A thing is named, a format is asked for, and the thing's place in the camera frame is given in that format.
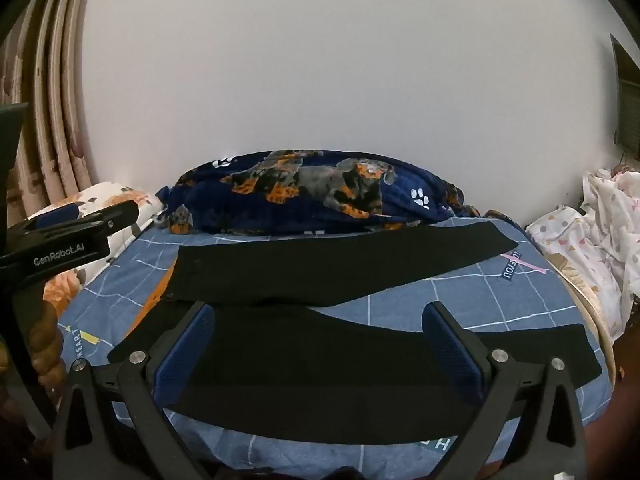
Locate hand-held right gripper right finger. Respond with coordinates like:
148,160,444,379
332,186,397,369
422,301,587,480

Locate dark wall panel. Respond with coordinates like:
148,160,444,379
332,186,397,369
609,32,640,163

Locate white floral pillow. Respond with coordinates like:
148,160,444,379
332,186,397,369
27,181,166,311

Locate white printed cloth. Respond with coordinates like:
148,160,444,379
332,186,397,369
525,167,640,346

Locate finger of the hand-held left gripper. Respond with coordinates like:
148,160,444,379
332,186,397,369
10,199,142,241

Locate black pants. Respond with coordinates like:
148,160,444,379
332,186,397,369
107,220,603,446

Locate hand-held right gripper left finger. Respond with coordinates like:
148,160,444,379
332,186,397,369
50,301,217,480

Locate beige floral curtain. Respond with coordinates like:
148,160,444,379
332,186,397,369
0,0,101,221

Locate blue grid-print bed sheet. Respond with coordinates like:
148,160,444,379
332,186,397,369
55,210,616,480

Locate person's left hand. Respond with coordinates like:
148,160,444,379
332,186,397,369
29,304,67,400

